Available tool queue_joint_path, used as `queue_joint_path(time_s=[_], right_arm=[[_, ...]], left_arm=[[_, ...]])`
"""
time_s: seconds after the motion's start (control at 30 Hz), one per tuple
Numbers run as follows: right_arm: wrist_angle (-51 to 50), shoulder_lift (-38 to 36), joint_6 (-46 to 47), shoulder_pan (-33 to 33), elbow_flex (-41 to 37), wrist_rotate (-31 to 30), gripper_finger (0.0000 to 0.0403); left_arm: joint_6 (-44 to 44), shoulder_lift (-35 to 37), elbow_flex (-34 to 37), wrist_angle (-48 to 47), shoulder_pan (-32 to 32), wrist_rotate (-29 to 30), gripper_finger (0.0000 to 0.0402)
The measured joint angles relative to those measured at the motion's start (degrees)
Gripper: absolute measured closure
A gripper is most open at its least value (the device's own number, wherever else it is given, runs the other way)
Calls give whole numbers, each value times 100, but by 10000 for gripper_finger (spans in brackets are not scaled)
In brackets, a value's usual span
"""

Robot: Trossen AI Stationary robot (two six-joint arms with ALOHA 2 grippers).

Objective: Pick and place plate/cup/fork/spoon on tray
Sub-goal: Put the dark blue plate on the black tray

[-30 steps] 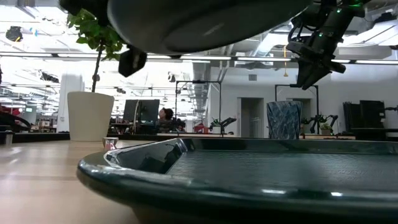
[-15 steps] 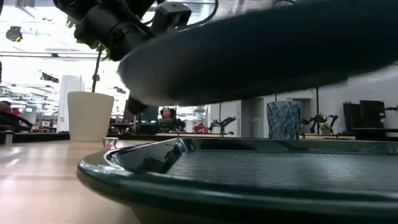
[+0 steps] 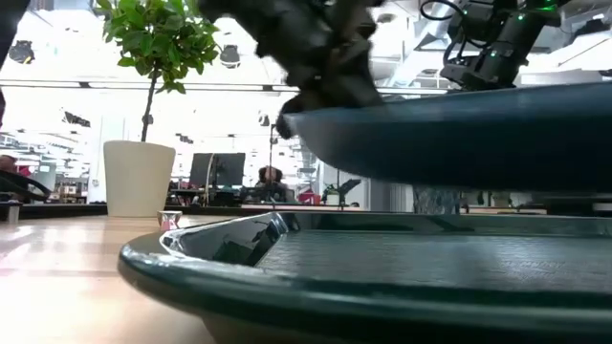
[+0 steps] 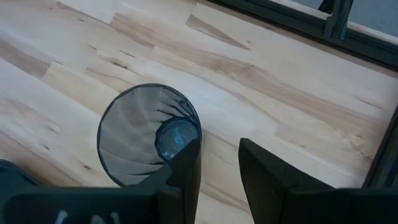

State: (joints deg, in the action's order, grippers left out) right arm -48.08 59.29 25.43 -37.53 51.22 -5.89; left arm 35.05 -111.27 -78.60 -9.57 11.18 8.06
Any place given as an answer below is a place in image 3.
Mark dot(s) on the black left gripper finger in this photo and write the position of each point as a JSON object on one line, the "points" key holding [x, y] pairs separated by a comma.
{"points": [[289, 117]]}

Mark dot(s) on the blue round plate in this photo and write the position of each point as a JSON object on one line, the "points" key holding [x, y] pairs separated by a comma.
{"points": [[454, 143]]}

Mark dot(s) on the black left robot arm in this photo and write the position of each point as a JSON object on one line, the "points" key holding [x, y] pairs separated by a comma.
{"points": [[12, 19]]}

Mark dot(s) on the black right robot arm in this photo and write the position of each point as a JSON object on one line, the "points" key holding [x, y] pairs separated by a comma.
{"points": [[514, 33]]}

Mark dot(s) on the dark green plastic tray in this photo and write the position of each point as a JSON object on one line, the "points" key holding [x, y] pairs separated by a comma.
{"points": [[382, 258]]}

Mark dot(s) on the person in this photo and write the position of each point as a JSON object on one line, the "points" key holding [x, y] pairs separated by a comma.
{"points": [[270, 188], [6, 164]]}

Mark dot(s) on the black ceiling lamp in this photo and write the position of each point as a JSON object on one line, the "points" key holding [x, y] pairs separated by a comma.
{"points": [[21, 51], [230, 55]]}

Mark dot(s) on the black computer monitor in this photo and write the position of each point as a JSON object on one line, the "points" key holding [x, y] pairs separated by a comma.
{"points": [[225, 169]]}

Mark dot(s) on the green leafy plant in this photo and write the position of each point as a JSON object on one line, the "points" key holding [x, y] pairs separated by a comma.
{"points": [[158, 38]]}

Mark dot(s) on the white plant pot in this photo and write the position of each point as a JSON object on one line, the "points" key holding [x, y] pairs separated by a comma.
{"points": [[138, 179]]}

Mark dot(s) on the black chair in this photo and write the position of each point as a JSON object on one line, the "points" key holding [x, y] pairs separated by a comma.
{"points": [[19, 184]]}

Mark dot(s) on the black background robot frame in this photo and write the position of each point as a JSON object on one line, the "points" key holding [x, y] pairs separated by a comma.
{"points": [[271, 153]]}

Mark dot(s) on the black metal table frame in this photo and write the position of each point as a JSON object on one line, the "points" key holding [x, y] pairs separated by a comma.
{"points": [[57, 210]]}

